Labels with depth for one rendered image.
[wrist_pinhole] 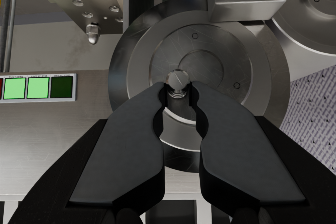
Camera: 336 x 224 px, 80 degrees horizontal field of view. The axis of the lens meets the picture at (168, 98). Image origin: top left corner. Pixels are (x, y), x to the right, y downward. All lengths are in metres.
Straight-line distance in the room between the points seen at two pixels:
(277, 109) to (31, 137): 0.55
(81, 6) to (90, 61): 1.82
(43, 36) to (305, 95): 2.58
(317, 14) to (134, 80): 0.17
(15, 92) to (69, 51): 1.86
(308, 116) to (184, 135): 0.24
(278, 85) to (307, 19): 0.07
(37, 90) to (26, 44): 2.20
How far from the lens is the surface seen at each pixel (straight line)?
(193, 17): 0.18
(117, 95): 0.17
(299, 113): 0.38
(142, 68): 0.17
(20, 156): 0.62
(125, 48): 0.18
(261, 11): 0.18
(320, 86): 0.34
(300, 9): 0.22
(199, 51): 0.16
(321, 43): 0.22
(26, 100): 0.61
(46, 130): 0.58
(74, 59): 2.40
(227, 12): 0.17
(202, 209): 0.54
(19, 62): 2.77
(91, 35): 0.57
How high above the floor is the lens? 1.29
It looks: 8 degrees down
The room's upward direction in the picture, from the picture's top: 179 degrees clockwise
